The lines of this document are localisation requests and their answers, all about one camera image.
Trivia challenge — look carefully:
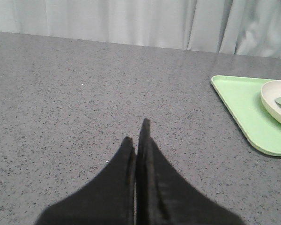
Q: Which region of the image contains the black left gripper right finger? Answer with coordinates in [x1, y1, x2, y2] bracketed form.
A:
[136, 119, 244, 225]

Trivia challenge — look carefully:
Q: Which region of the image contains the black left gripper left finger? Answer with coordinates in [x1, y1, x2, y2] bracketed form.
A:
[36, 137, 136, 225]

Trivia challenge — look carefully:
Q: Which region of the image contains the beige round plate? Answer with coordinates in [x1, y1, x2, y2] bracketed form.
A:
[260, 80, 281, 124]

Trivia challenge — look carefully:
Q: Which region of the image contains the light green tray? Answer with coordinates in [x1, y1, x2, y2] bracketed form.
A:
[211, 75, 281, 157]

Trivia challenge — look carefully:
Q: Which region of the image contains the white curtain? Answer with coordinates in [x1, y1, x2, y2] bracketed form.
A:
[0, 0, 281, 59]

